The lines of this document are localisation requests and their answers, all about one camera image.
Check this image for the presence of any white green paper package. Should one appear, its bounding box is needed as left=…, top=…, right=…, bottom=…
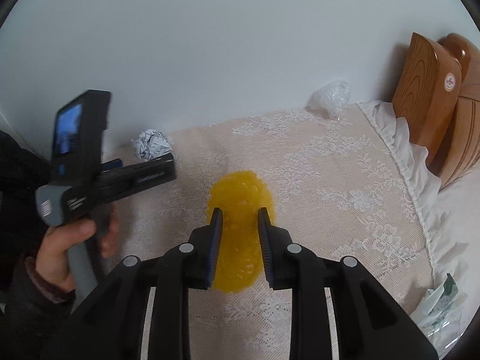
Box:
left=410, top=273, right=468, bottom=359

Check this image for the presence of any yellow foam fruit net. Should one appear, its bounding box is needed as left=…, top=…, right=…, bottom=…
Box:
left=207, top=171, right=276, bottom=293

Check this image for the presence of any person's left hand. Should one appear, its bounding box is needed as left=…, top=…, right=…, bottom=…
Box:
left=35, top=219, right=97, bottom=293

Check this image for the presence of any crumpled printed paper ball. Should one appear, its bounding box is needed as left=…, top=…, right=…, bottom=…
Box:
left=133, top=129, right=173, bottom=162

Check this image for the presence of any lace tablecloth with ruffle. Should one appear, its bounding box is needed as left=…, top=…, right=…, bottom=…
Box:
left=97, top=100, right=474, bottom=360

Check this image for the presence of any crumpled clear plastic bag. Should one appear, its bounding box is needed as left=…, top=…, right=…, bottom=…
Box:
left=307, top=80, right=351, bottom=119

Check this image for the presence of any wooden bed headboard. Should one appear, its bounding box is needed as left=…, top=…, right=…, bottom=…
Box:
left=392, top=33, right=479, bottom=187

